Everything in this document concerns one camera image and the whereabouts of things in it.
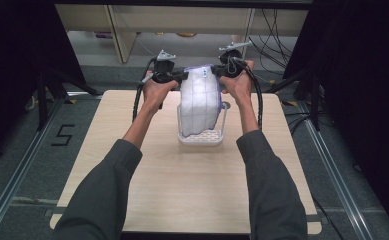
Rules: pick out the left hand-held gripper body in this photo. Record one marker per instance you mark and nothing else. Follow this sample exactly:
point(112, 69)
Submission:
point(163, 68)

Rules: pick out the black metal stand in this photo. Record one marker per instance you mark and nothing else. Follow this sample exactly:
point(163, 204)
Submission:
point(314, 100)
point(42, 100)

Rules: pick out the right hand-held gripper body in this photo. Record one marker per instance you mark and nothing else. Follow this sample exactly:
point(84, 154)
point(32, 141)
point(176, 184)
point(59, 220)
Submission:
point(233, 63)

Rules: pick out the yellow floor tape piece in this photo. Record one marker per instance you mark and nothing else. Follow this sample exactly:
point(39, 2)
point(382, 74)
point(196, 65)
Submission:
point(290, 103)
point(70, 101)

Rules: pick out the beige wooden desk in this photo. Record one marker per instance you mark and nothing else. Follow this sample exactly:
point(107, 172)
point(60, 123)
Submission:
point(182, 18)

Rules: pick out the aluminium floor rail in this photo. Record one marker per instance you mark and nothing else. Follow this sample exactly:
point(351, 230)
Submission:
point(18, 166)
point(335, 173)

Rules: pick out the grey tape strip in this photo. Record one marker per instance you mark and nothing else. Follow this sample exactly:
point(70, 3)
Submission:
point(312, 218)
point(50, 211)

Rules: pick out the person's left hand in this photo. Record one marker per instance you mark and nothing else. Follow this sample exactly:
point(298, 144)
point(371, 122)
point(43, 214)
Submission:
point(157, 95)

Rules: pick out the black curtain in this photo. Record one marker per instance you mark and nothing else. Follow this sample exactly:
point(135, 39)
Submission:
point(365, 83)
point(12, 66)

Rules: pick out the black tape floor mark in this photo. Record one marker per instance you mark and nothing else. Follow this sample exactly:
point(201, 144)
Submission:
point(62, 136)

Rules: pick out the person's right hand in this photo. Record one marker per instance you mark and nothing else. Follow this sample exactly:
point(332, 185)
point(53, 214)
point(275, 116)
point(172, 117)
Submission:
point(240, 88)

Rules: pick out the white cloth with purple edge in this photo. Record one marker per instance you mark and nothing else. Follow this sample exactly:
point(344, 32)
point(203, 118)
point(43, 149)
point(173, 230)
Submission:
point(198, 100)

